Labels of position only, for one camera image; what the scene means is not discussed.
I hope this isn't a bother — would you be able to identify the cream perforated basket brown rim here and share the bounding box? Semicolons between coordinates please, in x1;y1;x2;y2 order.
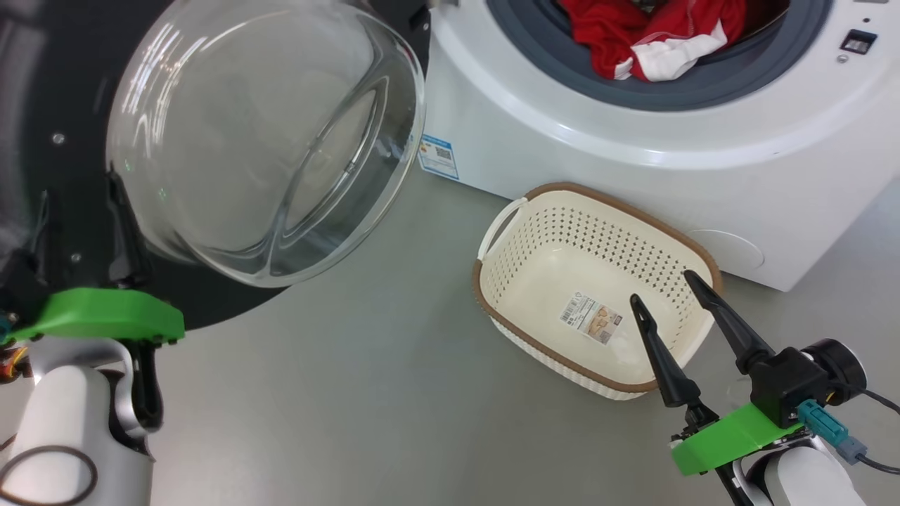
472;181;724;401

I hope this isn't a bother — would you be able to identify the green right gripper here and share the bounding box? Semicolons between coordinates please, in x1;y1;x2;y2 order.
629;270;806;477

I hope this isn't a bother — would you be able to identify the teal right camera connector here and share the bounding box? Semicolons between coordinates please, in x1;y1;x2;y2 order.
797;399;867;465

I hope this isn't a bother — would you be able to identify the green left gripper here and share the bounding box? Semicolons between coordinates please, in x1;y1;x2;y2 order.
0;169;185;433

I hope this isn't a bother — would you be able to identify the round glass washer door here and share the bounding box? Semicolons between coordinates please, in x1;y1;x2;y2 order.
0;0;431;331

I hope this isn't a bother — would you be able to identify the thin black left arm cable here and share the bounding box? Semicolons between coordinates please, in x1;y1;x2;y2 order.
0;445;99;506

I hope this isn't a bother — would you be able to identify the red and white garment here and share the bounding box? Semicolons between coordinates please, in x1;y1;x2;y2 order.
559;0;747;83

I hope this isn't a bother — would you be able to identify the blue energy label sticker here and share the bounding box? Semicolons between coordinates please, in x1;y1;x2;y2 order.
418;135;460;181

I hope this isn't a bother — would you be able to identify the printed product label sticker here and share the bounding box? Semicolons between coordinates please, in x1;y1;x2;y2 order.
559;290;624;345

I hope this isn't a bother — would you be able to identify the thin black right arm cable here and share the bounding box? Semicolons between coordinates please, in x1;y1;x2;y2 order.
854;389;900;475

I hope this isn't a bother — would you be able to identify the white front-load washing machine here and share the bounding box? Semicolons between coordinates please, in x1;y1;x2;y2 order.
418;0;900;292

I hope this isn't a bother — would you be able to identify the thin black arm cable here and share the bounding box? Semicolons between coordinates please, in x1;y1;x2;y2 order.
0;445;99;506
854;389;900;475

